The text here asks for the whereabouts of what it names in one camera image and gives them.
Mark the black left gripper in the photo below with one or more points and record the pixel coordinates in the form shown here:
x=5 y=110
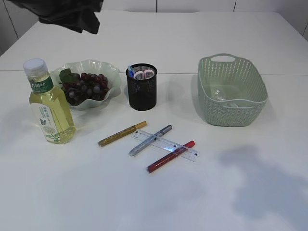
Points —
x=76 y=15

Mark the purple artificial grape bunch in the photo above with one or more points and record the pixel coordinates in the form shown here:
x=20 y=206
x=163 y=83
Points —
x=80 y=87

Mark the pink scissors with cover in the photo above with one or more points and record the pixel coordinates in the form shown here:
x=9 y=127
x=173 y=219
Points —
x=142 y=75

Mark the yellow tea drink bottle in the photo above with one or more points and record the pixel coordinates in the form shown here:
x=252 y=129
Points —
x=48 y=103

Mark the clear plastic sheet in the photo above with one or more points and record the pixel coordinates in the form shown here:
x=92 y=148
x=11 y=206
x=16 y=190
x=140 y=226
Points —
x=224 y=93

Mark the clear plastic ruler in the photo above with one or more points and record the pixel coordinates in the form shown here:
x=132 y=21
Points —
x=167 y=145

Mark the blue scissors with cover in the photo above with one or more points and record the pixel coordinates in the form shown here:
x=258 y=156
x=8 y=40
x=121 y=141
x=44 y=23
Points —
x=131 y=71

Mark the green wavy glass plate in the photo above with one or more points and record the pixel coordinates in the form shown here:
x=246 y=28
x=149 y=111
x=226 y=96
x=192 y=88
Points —
x=94 y=67

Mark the black mesh pen holder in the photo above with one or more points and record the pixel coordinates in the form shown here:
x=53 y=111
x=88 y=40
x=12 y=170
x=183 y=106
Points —
x=142 y=93

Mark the gold glitter pen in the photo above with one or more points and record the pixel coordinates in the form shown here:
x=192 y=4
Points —
x=121 y=134

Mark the silver glitter pen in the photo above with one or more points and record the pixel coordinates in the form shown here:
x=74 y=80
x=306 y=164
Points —
x=144 y=144

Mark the red glitter pen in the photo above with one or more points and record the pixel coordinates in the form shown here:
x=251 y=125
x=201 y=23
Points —
x=167 y=158

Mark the green plastic woven basket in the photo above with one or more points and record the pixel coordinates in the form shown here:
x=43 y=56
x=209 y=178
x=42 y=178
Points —
x=236 y=72

